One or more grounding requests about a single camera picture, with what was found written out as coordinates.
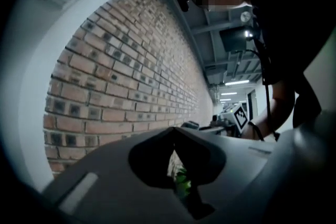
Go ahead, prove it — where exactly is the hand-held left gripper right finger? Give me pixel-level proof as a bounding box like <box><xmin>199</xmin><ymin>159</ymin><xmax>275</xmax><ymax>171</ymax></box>
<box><xmin>174</xmin><ymin>110</ymin><xmax>336</xmax><ymax>224</ymax></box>

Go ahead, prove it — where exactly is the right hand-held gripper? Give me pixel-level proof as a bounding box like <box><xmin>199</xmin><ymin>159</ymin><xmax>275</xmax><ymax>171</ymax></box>
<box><xmin>181</xmin><ymin>103</ymin><xmax>250</xmax><ymax>137</ymax></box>

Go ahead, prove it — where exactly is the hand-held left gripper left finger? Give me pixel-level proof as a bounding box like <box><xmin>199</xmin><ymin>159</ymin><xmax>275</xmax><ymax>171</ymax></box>
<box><xmin>41</xmin><ymin>127</ymin><xmax>195</xmax><ymax>224</ymax></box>

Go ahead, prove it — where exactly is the person's right forearm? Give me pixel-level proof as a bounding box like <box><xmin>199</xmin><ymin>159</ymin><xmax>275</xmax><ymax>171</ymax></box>
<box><xmin>243</xmin><ymin>80</ymin><xmax>299</xmax><ymax>142</ymax></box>

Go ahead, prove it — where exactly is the green leafy plant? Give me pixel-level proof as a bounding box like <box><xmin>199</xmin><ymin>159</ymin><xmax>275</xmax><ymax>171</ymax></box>
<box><xmin>174</xmin><ymin>167</ymin><xmax>193</xmax><ymax>199</ymax></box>

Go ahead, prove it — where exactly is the dark framed door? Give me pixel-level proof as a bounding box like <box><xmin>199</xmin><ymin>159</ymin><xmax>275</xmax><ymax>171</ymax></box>
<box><xmin>246</xmin><ymin>88</ymin><xmax>257</xmax><ymax>119</ymax></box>

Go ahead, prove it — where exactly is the person's black clothing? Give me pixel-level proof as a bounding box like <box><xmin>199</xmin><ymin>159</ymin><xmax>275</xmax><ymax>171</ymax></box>
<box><xmin>246</xmin><ymin>0</ymin><xmax>336</xmax><ymax>129</ymax></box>

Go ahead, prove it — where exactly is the black cable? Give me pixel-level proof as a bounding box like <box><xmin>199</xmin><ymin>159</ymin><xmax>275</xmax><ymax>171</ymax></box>
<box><xmin>251</xmin><ymin>6</ymin><xmax>280</xmax><ymax>143</ymax></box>

